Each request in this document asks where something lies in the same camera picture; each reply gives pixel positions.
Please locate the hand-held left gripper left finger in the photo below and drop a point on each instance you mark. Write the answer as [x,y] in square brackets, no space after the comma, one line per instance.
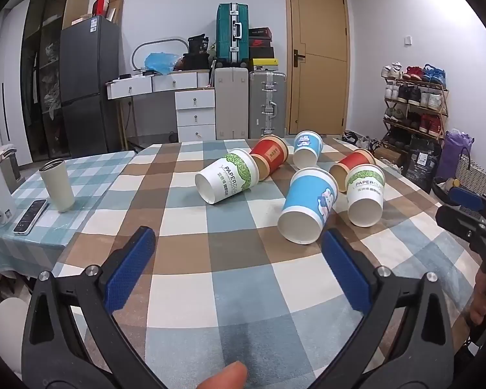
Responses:
[131,267]

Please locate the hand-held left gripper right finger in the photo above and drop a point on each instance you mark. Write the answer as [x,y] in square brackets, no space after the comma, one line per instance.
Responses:
[346,269]

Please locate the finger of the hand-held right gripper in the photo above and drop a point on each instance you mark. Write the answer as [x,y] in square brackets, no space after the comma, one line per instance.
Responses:
[455,218]
[463,196]

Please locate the large blue paper cup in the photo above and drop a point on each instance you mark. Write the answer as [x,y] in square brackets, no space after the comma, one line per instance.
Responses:
[307,206]

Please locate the green leaf white paper cup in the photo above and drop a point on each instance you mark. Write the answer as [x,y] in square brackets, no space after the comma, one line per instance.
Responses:
[364,198]
[226,180]

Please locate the red paper cup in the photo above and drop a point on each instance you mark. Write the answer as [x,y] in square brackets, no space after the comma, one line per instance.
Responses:
[352,164]
[269,156]

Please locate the small blue paper cup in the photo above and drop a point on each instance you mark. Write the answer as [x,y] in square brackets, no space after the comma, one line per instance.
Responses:
[307,148]

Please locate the person's right hand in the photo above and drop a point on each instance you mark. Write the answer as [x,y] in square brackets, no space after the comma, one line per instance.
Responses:
[480,304]

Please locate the person's left hand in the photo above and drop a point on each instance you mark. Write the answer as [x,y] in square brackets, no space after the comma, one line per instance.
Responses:
[222,377]

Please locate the woven basket bag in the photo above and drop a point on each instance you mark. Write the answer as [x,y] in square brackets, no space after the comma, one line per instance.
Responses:
[476,174]

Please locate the purple bag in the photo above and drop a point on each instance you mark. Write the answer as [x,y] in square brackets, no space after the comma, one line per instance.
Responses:
[453,150]

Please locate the black printed sack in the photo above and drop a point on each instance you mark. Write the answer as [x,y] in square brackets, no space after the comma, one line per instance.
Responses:
[421,160]

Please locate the small cardboard box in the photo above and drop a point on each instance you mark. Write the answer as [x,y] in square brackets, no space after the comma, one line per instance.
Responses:
[388,154]

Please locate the wooden shoe rack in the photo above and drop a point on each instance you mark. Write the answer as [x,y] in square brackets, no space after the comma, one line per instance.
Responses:
[443,107]

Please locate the teal checked tablecloth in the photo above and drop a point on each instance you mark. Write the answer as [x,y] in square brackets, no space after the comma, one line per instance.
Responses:
[44,231]

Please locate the cream steel tumbler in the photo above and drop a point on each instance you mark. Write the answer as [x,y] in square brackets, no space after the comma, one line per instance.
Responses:
[56,186]

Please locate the shoe rack with shoes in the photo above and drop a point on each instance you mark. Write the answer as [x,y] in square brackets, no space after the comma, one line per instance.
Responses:
[415,97]

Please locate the white remote control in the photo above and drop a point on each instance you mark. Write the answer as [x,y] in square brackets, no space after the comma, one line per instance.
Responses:
[30,216]

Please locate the black white sneaker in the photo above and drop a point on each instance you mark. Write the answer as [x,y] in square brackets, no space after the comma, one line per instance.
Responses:
[350,137]

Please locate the white round stool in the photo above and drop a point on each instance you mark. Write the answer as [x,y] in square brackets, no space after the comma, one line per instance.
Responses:
[8,324]

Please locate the white dresser with drawers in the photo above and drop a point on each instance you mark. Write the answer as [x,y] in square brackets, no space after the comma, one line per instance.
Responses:
[174,97]

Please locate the silver hard suitcase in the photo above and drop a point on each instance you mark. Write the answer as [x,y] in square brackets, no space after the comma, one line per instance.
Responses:
[267,103]

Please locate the dark grey refrigerator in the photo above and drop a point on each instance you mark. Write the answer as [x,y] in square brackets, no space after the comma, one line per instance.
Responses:
[85,89]

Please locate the beige hard suitcase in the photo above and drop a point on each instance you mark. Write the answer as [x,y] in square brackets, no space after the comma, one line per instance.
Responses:
[231,103]

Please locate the wooden door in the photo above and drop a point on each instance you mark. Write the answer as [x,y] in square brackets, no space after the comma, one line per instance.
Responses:
[318,56]

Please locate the blue plastic bag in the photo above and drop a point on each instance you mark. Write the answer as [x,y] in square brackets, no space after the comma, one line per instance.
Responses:
[160,61]

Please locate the dark glass door cabinet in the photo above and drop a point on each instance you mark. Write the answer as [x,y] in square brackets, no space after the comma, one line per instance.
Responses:
[44,73]

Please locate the oval framed mirror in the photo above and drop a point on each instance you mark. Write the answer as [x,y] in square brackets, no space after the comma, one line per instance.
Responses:
[137,50]

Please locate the yellow black shoe box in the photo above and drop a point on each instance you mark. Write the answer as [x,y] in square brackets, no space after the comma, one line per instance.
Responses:
[265,64]

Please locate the black bag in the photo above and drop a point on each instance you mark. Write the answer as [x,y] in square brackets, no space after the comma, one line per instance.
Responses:
[196,50]

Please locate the black red shoe box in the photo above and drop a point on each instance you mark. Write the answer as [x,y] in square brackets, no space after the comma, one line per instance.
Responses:
[260,32]

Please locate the teal hard suitcase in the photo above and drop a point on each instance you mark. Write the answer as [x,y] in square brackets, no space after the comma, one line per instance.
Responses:
[231,34]

